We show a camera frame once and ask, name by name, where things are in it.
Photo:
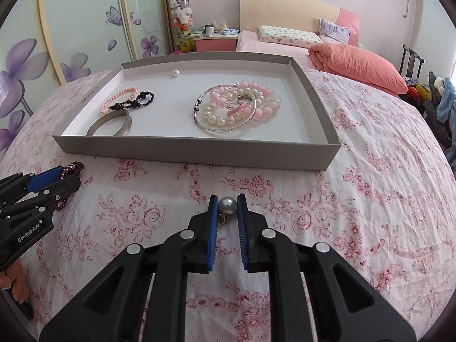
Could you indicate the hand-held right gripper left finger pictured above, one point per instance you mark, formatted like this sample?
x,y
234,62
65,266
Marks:
x,y
213,228

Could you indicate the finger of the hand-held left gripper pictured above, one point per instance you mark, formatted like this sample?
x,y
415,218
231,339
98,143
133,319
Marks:
x,y
64,187
44,179

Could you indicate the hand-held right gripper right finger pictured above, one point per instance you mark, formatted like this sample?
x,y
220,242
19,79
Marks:
x,y
243,228

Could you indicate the thin silver bangle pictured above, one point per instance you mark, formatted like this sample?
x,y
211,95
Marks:
x,y
197,112

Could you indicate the grey cardboard box tray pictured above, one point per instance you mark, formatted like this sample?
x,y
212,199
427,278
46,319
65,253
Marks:
x,y
171,114

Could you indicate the person's left hand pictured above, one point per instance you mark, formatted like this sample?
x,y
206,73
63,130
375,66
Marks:
x,y
19,281

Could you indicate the wide silver bangle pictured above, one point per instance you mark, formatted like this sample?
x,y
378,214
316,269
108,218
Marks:
x,y
126,123

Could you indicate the floral bed sheet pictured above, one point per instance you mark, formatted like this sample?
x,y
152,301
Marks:
x,y
356,203

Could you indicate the wardrobe with flower doors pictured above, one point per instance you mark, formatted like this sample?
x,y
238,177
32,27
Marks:
x,y
71,25

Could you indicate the pink nightstand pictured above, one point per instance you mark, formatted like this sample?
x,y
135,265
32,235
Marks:
x,y
215,44

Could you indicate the pink mattress sheet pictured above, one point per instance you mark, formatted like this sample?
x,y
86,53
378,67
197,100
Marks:
x,y
256,44

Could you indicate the light blue cloth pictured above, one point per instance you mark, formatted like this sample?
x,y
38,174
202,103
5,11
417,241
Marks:
x,y
231,31

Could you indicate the floral print pillow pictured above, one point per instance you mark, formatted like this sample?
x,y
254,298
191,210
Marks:
x,y
288,35

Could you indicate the white mug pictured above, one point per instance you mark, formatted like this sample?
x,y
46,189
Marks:
x,y
209,30

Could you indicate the salmon quilt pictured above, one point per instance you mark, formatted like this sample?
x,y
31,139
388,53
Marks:
x,y
359,64

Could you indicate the clear tube of plush toys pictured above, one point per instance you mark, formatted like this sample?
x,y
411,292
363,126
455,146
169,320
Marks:
x,y
181,14

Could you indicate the purple print pillow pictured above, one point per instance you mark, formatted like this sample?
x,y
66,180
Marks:
x,y
335,30

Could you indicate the colourful plush toys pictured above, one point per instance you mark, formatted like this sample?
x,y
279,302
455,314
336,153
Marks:
x,y
418,92

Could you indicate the cream and pink headboard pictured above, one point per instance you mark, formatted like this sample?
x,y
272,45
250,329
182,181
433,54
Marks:
x,y
285,7

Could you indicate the dark wooden chair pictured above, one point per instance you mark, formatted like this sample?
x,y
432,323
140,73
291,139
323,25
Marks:
x,y
409,60

